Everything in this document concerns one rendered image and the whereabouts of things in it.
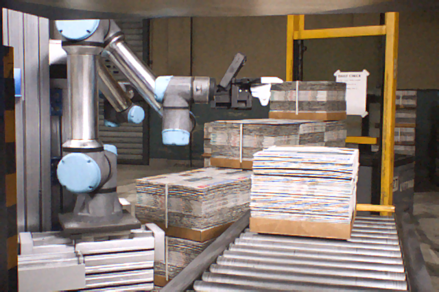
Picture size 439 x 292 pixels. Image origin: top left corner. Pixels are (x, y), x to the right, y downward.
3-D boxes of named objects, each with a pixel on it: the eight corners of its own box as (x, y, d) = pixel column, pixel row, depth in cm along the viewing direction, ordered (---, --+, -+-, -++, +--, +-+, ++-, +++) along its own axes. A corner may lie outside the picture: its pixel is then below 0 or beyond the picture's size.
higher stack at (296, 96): (264, 291, 358) (268, 81, 347) (288, 279, 382) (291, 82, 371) (322, 304, 336) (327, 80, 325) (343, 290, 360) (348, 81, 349)
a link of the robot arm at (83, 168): (111, 188, 173) (110, 3, 169) (97, 197, 158) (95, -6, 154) (72, 187, 174) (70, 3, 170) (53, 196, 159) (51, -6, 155)
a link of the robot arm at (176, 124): (193, 143, 170) (193, 105, 169) (187, 147, 159) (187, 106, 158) (166, 142, 171) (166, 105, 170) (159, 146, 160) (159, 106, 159)
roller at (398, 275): (215, 273, 148) (215, 253, 147) (409, 290, 136) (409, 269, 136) (210, 279, 143) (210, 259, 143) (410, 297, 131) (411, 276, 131)
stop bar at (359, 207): (274, 203, 216) (274, 199, 216) (395, 211, 206) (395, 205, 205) (272, 205, 213) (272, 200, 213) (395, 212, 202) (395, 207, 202)
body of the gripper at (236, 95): (254, 110, 164) (211, 110, 165) (254, 80, 164) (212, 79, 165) (253, 107, 156) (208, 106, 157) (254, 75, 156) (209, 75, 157)
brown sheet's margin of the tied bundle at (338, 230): (260, 220, 184) (260, 207, 183) (353, 227, 176) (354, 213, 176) (249, 232, 168) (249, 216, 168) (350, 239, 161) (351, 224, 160)
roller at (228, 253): (221, 266, 154) (222, 247, 154) (407, 282, 142) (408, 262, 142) (217, 271, 149) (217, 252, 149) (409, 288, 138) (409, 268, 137)
